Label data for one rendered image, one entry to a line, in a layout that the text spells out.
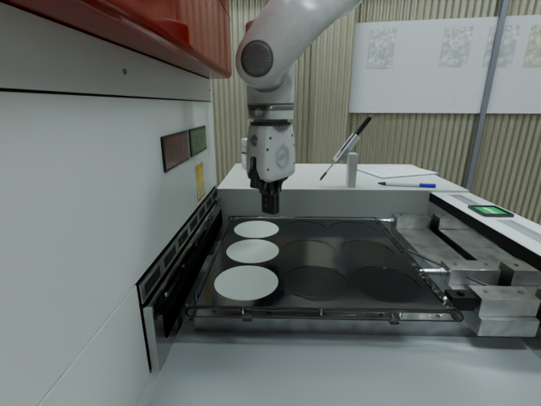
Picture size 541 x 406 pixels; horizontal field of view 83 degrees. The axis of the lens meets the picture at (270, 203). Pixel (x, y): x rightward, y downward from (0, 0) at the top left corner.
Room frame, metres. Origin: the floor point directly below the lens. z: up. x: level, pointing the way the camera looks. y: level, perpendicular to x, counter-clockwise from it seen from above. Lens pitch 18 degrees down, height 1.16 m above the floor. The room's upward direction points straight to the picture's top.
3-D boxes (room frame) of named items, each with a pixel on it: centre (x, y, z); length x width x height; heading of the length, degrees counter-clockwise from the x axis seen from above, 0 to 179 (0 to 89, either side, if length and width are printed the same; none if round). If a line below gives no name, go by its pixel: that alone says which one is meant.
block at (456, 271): (0.46, -0.34, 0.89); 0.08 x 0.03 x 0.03; 88
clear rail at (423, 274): (0.52, -0.25, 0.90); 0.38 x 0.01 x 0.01; 178
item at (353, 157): (0.77, -0.19, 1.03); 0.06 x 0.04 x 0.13; 88
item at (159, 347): (0.52, 0.14, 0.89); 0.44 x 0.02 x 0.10; 178
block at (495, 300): (0.38, -0.33, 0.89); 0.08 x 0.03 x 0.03; 88
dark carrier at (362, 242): (0.53, -0.07, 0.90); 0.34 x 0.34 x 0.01; 88
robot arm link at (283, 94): (0.57, 0.00, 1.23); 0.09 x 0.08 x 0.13; 170
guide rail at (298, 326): (0.41, -0.13, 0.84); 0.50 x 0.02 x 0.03; 88
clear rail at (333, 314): (0.35, -0.07, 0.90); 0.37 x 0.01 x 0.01; 88
